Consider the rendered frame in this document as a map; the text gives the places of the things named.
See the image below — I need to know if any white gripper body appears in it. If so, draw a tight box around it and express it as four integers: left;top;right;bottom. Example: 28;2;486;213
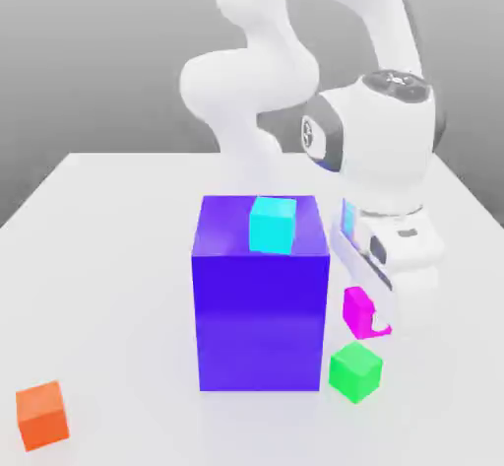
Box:
329;196;400;319

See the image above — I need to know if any small magenta cube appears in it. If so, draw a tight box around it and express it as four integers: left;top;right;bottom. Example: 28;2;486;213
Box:
342;286;394;341

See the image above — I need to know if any small green cube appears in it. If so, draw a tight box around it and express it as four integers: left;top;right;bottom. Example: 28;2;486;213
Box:
328;340;384;405

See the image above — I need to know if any small cyan cube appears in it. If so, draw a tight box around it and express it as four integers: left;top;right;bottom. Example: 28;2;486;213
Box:
248;195;297;256

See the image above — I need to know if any small orange cube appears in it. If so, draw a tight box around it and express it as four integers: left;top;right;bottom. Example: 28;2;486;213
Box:
15;379;71;453

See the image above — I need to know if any large blue box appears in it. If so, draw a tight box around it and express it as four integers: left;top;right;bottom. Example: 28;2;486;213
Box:
191;194;331;393

